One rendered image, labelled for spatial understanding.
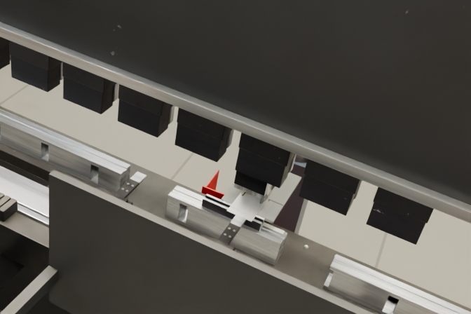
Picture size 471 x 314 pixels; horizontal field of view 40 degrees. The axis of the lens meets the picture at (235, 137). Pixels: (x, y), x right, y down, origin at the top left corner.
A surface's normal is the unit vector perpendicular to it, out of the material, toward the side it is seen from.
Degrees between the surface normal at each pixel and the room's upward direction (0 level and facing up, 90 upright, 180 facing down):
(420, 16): 90
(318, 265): 0
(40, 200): 0
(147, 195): 0
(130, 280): 90
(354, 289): 90
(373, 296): 90
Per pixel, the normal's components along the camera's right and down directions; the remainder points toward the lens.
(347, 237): 0.16, -0.81
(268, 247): -0.41, 0.47
